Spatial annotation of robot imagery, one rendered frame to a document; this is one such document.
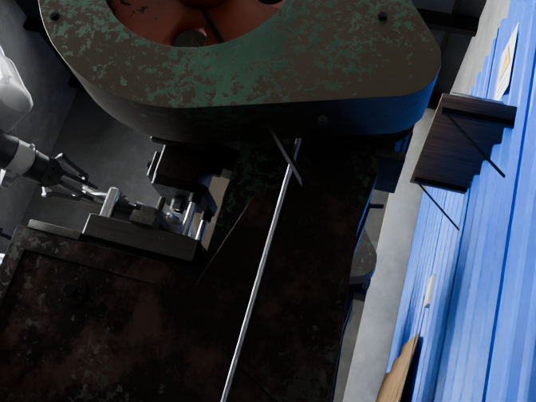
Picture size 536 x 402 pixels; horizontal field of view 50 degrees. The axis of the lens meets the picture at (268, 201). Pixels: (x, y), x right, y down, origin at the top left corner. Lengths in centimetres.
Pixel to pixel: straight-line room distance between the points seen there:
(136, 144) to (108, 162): 52
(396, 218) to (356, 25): 563
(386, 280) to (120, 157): 482
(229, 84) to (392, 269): 558
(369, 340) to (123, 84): 551
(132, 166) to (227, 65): 810
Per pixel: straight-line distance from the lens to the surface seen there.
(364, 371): 657
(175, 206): 172
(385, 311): 667
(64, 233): 152
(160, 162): 173
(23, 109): 160
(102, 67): 144
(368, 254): 299
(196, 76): 136
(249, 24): 151
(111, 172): 949
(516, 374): 210
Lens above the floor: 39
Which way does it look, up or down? 18 degrees up
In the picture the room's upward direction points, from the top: 16 degrees clockwise
